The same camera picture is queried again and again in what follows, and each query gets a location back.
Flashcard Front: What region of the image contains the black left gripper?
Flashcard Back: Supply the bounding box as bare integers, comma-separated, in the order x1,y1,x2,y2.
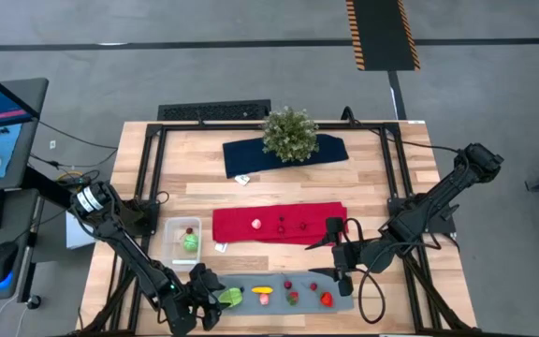
180,262,226,331

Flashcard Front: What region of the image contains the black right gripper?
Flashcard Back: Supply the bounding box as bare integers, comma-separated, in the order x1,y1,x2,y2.
305,216,367,298

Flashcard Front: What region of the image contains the green bell pepper toy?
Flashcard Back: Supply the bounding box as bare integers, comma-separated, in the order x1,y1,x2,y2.
216,286,245,310

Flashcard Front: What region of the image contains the green lettuce toy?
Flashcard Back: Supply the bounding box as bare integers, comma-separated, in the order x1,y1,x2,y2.
182,233,200,254

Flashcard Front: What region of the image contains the clear plastic container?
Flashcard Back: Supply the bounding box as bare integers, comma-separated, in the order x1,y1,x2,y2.
162,215,204,273

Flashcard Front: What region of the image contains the grey cloth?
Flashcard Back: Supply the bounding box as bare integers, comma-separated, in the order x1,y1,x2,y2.
211,271,356,316

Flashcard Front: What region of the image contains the red cloth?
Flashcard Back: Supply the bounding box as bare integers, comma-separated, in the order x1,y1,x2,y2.
211,201,349,246

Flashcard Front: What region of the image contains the green potted plant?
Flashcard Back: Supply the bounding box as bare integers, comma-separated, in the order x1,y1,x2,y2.
260,106,321,165

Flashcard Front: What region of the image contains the navy blue cloth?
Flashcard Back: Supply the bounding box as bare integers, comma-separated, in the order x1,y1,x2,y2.
222,133,350,180

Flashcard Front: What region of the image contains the white box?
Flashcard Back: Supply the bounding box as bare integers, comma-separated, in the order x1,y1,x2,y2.
65,210,96,250

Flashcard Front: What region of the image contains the black computer mouse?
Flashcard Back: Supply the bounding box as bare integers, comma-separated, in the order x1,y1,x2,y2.
0,240,21,287

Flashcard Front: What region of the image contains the black orange-striped floor mat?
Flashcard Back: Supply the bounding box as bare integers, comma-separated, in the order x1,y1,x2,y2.
345,0,421,72

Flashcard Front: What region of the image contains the grey computer cart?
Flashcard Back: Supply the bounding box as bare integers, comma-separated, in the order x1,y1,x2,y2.
0,77,51,304

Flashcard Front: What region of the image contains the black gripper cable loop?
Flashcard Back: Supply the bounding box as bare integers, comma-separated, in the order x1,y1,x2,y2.
357,217,387,325

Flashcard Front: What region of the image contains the long black arm cable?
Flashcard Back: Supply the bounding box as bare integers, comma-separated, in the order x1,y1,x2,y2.
342,105,462,155

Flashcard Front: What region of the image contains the black metal table frame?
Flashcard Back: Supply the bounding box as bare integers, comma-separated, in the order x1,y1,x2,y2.
78,120,479,337

